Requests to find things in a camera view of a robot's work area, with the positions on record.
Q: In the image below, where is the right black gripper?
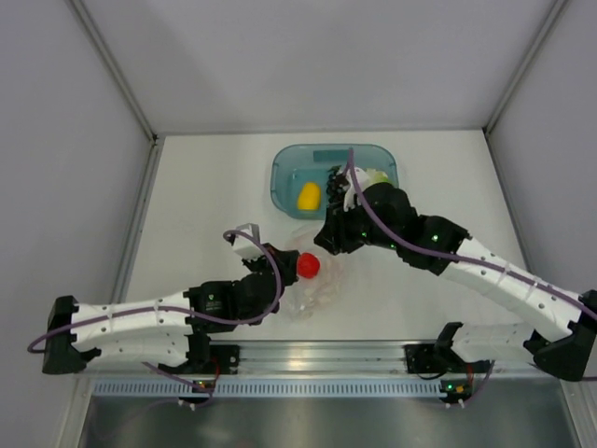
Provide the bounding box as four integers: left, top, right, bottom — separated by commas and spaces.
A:
315, 195, 400, 256

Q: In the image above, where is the red fake food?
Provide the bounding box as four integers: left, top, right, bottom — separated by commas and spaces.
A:
297, 252, 321, 279

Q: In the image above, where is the clear dotted zip bag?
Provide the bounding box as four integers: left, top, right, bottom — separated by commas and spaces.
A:
282, 224, 345, 320

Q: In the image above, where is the yellow fake food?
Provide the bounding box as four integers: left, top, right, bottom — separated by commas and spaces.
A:
296, 182, 322, 212

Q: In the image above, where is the dark blue fake food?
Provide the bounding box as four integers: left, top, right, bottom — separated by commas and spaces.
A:
326, 165, 350, 205

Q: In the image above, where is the white fake food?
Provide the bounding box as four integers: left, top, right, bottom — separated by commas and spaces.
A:
366, 169, 391, 186

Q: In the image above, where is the green fake lettuce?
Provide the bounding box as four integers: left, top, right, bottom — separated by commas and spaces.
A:
375, 172, 392, 184

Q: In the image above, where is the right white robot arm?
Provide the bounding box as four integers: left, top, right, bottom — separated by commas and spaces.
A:
314, 183, 596, 382

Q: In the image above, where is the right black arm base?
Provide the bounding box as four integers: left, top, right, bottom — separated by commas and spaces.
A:
404, 343, 448, 380

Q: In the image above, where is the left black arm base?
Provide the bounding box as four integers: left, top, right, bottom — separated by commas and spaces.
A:
188, 343, 241, 375

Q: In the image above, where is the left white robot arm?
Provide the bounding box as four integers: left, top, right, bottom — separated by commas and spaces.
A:
42, 245, 300, 375

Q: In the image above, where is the teal plastic bin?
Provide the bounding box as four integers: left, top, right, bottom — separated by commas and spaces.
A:
270, 143, 398, 220

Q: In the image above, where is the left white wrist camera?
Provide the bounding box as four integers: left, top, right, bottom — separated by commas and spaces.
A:
223, 223, 263, 260

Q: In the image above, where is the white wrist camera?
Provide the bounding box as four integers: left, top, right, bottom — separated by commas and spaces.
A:
342, 165, 373, 212
223, 223, 263, 260

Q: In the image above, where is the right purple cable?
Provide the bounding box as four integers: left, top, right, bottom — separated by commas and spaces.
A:
346, 147, 597, 323

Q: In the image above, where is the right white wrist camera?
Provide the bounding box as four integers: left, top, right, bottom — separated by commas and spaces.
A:
342, 165, 373, 212

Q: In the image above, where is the aluminium mounting rail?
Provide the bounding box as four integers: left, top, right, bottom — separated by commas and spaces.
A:
75, 337, 515, 377

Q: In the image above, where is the slotted cable duct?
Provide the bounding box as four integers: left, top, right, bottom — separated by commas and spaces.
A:
92, 378, 466, 399

